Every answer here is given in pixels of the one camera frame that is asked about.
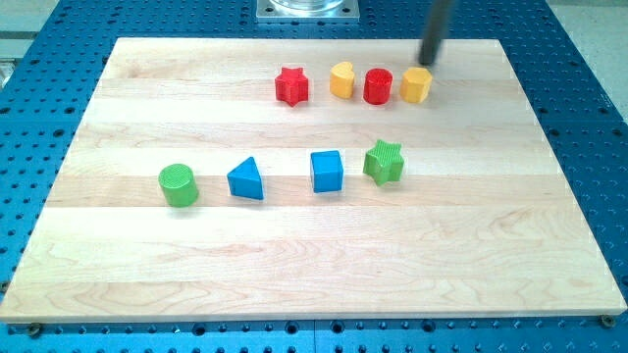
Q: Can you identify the green star block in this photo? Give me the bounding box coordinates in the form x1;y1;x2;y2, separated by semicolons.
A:
363;139;404;186

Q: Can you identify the red star block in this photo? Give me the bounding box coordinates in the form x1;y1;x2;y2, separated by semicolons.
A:
275;67;309;107

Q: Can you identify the yellow heart block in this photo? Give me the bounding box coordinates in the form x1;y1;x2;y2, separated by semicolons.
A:
329;62;355;99

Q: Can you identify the blue cube block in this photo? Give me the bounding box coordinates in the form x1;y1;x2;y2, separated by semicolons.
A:
310;150;343;193

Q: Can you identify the blue triangle block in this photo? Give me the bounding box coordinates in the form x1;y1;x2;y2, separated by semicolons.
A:
227;157;264;200

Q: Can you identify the light wooden board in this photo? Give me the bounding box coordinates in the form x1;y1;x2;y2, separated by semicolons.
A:
1;37;626;324

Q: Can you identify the red cylinder block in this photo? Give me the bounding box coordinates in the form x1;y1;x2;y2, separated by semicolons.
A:
363;68;393;105

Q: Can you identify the green cylinder block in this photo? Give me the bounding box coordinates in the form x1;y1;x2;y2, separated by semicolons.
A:
158;164;199;208

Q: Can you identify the yellow hexagon block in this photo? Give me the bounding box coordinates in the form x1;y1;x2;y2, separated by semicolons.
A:
399;67;433;103

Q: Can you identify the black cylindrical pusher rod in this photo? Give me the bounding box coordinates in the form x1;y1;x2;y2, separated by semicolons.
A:
417;0;455;67

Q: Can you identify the left board clamp screw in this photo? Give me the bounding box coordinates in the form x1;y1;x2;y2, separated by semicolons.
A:
26;323;42;338

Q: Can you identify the board clamp screw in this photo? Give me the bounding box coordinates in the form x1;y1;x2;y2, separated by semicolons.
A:
600;315;616;328
26;323;42;338

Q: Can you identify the right board clamp screw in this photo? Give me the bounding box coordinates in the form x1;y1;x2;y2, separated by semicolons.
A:
600;315;616;328

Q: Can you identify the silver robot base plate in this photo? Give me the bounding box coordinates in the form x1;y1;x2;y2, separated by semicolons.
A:
255;0;360;23

